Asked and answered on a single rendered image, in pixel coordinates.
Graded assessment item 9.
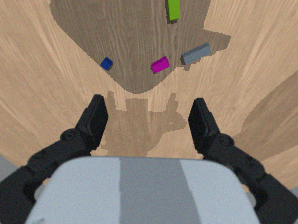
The grey rectangular block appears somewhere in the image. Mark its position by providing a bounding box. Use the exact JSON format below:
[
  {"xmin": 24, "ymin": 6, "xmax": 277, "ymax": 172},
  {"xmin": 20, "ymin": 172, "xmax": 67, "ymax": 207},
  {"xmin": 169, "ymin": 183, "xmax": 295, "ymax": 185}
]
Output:
[{"xmin": 182, "ymin": 43, "xmax": 211, "ymax": 64}]

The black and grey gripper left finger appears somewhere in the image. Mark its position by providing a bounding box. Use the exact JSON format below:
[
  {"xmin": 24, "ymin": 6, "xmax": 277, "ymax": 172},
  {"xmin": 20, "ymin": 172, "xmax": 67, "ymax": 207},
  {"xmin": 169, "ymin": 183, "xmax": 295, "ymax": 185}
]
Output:
[{"xmin": 0, "ymin": 94, "xmax": 108, "ymax": 224}]

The lime green rod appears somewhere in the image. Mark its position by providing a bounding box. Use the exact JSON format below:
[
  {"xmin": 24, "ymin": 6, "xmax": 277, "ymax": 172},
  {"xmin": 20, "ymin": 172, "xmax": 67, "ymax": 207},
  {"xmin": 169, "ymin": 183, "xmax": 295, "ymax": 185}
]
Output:
[{"xmin": 167, "ymin": 0, "xmax": 180, "ymax": 20}]

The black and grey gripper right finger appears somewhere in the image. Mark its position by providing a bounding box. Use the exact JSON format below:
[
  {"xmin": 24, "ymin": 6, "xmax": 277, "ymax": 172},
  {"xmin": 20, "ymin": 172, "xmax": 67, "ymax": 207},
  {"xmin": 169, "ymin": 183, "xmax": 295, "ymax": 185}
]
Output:
[{"xmin": 188, "ymin": 98, "xmax": 298, "ymax": 224}]

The magenta rectangular block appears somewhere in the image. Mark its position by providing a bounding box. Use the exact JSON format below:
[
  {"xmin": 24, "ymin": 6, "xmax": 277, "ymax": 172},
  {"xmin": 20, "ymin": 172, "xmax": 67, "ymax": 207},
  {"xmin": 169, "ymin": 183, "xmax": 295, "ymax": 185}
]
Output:
[{"xmin": 152, "ymin": 57, "xmax": 169, "ymax": 74}]

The small blue block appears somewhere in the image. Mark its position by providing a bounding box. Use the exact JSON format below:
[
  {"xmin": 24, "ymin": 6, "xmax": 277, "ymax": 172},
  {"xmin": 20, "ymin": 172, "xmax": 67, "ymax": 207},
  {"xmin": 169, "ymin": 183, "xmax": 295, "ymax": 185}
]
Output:
[{"xmin": 100, "ymin": 57, "xmax": 113, "ymax": 71}]

